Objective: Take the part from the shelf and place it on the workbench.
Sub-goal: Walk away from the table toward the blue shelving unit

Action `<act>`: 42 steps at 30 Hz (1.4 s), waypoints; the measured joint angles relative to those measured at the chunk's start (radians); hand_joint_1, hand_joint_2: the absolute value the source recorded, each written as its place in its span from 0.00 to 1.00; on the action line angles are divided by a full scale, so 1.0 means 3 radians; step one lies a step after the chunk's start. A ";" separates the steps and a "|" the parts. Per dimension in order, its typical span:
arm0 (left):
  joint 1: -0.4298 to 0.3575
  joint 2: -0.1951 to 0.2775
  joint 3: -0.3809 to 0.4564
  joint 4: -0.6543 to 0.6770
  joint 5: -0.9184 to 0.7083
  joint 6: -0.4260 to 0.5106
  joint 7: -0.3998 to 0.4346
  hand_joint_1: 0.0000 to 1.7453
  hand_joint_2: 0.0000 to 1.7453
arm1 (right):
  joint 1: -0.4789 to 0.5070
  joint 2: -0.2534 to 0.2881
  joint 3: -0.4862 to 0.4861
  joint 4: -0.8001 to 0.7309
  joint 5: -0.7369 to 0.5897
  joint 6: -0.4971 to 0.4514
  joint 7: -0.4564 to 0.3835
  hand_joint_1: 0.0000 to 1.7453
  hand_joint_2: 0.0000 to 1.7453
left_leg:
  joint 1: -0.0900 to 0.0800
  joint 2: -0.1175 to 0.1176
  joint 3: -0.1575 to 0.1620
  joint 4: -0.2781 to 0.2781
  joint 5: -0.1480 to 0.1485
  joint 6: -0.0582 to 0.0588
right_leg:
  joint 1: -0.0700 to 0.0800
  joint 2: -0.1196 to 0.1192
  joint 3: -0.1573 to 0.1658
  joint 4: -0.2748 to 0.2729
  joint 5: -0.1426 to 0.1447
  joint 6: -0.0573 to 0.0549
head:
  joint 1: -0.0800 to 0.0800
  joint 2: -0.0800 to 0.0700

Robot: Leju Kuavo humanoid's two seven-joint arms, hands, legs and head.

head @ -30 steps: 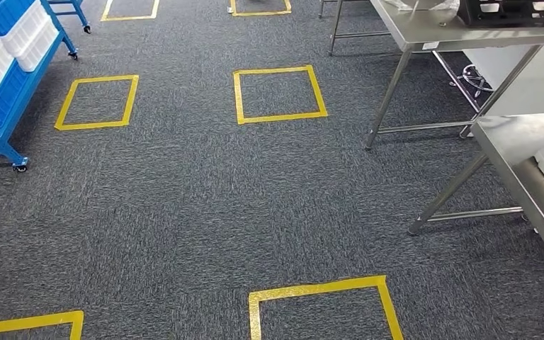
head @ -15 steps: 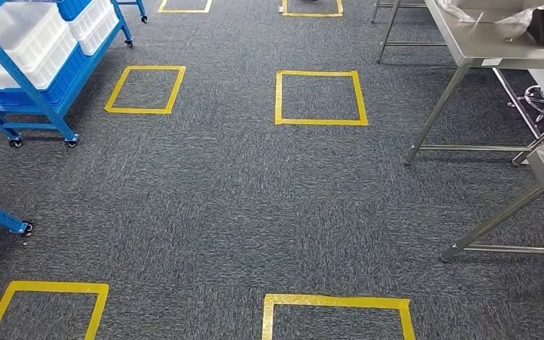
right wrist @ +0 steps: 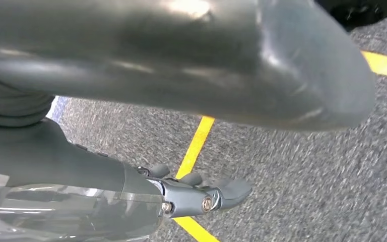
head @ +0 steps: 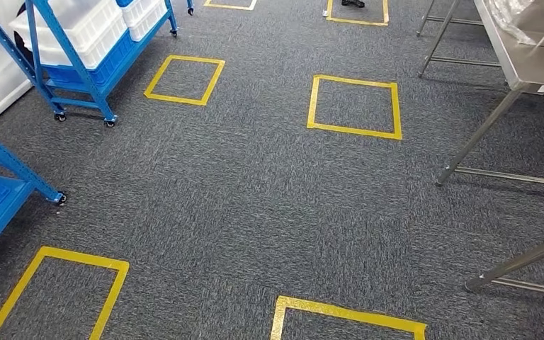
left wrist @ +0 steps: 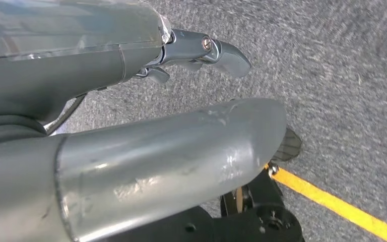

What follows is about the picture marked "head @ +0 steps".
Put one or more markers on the steel workbench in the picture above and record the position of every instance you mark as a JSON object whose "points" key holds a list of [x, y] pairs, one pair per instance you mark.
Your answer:
{"points": [[520, 260]]}

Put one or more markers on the blue metal shelf rack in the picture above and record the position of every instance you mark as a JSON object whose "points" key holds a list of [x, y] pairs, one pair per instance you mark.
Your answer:
{"points": [[0, 159]]}

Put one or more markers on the yellow floor tape square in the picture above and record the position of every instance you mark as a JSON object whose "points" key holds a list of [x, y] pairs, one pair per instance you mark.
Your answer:
{"points": [[229, 6]]}

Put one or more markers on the blue cart leg with caster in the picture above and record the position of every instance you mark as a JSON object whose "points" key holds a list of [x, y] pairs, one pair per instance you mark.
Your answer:
{"points": [[190, 5]]}

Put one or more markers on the black wheeled base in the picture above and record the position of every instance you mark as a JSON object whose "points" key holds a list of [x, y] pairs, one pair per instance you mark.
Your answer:
{"points": [[352, 3]]}

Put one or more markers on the blue plastic crate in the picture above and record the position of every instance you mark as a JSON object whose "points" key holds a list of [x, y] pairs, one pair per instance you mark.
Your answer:
{"points": [[108, 65]]}

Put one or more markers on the small white plastic bin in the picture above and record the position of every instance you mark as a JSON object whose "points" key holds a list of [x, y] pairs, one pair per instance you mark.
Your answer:
{"points": [[145, 16]]}

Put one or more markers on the blue wheeled cart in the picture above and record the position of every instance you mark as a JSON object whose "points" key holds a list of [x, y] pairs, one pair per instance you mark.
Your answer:
{"points": [[84, 77]]}

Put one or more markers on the steel table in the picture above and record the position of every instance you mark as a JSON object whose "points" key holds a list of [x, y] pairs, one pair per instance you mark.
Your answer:
{"points": [[441, 33], [511, 61]]}

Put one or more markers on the large white plastic bin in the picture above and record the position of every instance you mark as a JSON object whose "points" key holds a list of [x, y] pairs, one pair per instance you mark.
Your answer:
{"points": [[89, 28]]}

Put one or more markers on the wrapped steel box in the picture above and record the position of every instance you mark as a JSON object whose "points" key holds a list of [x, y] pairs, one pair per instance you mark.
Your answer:
{"points": [[535, 18]]}

